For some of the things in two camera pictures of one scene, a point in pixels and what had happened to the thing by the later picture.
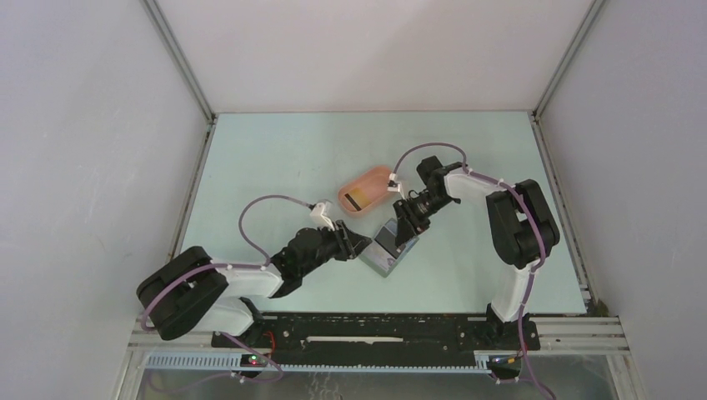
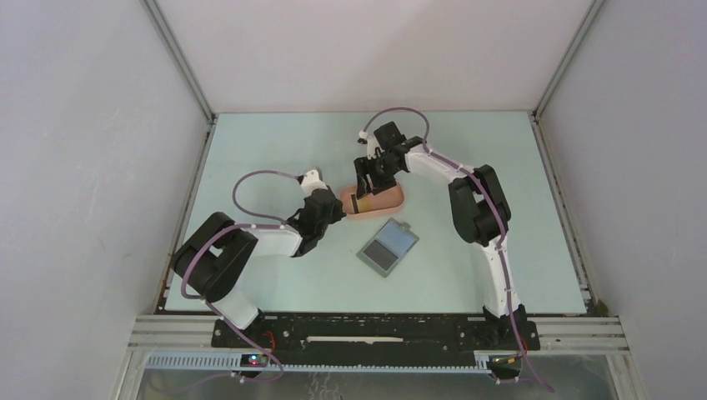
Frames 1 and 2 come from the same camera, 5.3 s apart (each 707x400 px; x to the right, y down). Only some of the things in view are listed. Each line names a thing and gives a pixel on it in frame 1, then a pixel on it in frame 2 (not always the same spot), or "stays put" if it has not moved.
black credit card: x=387 y=240 to x=380 y=254
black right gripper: x=409 y=224 to x=363 y=167
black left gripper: x=349 y=244 to x=338 y=213
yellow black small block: x=358 y=198 stays put
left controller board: x=253 y=361 stays put
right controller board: x=504 y=362 stays put
